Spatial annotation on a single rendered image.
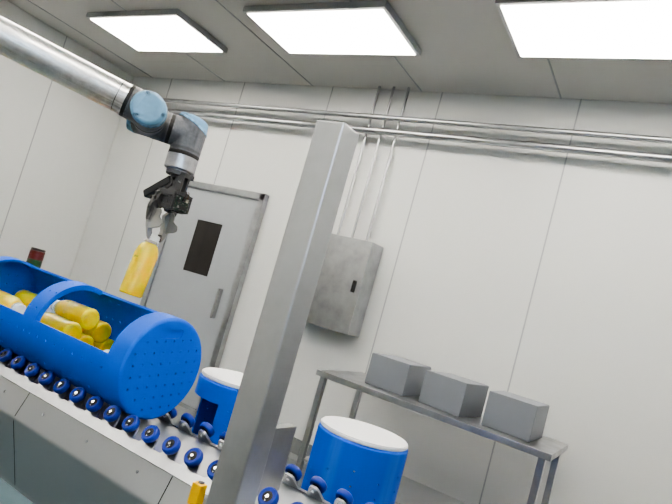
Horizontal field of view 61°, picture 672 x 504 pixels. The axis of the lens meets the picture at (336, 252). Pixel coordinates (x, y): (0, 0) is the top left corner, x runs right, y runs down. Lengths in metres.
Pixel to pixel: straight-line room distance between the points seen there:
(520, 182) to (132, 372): 3.72
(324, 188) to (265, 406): 0.38
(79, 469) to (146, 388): 0.25
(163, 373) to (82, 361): 0.21
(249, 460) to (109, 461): 0.64
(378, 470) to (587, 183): 3.36
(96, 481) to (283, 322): 0.81
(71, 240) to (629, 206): 5.97
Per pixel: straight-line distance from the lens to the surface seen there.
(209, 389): 2.02
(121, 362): 1.56
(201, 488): 1.34
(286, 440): 1.42
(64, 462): 1.73
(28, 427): 1.84
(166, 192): 1.71
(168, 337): 1.63
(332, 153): 1.00
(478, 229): 4.72
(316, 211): 0.98
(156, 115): 1.59
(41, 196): 7.27
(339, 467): 1.73
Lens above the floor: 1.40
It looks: 5 degrees up
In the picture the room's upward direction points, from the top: 16 degrees clockwise
